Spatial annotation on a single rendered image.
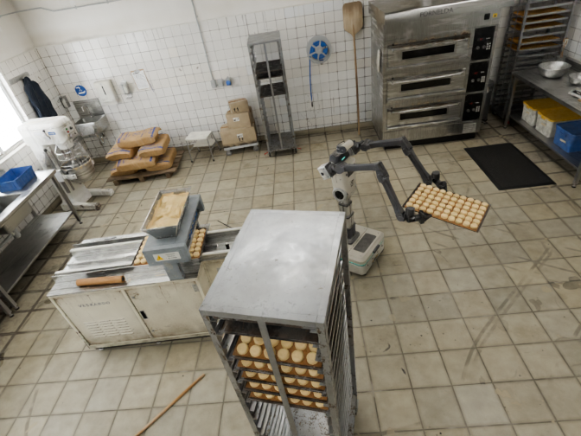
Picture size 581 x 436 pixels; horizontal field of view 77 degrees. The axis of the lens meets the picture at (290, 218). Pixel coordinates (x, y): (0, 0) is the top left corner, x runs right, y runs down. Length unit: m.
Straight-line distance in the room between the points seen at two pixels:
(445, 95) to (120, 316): 5.09
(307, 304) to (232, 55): 5.60
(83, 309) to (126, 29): 4.62
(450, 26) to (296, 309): 4.97
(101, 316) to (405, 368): 2.63
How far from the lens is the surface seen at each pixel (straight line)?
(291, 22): 6.44
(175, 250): 2.90
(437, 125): 6.24
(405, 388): 3.26
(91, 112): 7.68
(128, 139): 6.71
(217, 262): 3.19
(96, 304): 3.60
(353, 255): 3.79
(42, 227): 6.11
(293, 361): 1.63
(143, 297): 3.38
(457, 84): 6.07
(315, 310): 1.34
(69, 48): 7.42
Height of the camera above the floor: 2.86
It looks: 36 degrees down
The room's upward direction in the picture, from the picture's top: 10 degrees counter-clockwise
